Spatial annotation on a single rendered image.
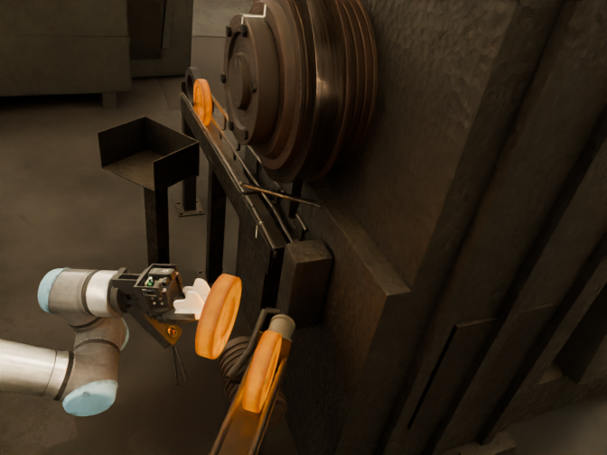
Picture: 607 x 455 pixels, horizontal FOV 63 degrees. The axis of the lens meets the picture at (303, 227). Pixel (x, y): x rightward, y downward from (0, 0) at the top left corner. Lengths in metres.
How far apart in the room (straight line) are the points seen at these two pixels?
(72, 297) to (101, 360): 0.14
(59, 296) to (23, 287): 1.25
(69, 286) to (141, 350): 0.97
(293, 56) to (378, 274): 0.47
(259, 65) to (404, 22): 0.28
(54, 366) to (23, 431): 0.85
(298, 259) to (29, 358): 0.56
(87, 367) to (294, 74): 0.69
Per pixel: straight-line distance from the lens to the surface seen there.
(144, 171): 1.80
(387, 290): 1.00
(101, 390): 1.03
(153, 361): 1.94
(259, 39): 1.05
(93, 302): 1.01
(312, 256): 1.14
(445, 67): 0.89
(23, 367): 1.03
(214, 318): 0.87
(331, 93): 0.99
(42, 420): 1.87
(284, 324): 1.13
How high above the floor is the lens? 1.52
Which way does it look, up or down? 36 degrees down
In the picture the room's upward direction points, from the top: 10 degrees clockwise
